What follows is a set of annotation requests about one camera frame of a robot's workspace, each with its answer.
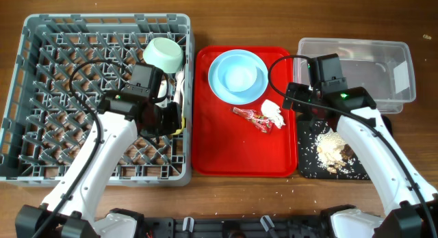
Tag yellow plastic cup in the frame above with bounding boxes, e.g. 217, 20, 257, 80
172, 117, 185, 136

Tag white plastic fork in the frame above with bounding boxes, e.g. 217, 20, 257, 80
173, 70, 184, 104

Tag green bowl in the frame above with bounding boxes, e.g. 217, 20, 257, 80
143, 38, 183, 74

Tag white plastic spoon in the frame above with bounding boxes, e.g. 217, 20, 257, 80
180, 78, 185, 118

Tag rice and food scraps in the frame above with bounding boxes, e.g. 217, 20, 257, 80
315, 129, 350, 174

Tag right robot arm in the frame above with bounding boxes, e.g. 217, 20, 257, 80
282, 54, 437, 237

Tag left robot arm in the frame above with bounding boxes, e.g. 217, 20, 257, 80
15, 62, 181, 237

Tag black waste tray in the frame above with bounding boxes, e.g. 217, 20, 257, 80
296, 114, 394, 181

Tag grey dishwasher rack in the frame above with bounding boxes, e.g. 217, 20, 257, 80
1, 14, 195, 187

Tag crumpled white tissue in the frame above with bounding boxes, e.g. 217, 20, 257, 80
261, 99, 285, 129

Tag light blue plate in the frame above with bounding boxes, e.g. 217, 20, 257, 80
208, 49, 268, 105

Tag red candy wrapper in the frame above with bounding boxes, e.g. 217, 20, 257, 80
231, 107, 273, 133

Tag red plastic tray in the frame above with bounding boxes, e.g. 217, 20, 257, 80
188, 46, 298, 177

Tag clear plastic bin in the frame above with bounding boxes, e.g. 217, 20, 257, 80
297, 38, 416, 114

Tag light blue bowl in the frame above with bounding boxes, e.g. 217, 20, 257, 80
217, 55, 257, 93

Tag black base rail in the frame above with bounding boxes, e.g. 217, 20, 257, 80
138, 215, 335, 238

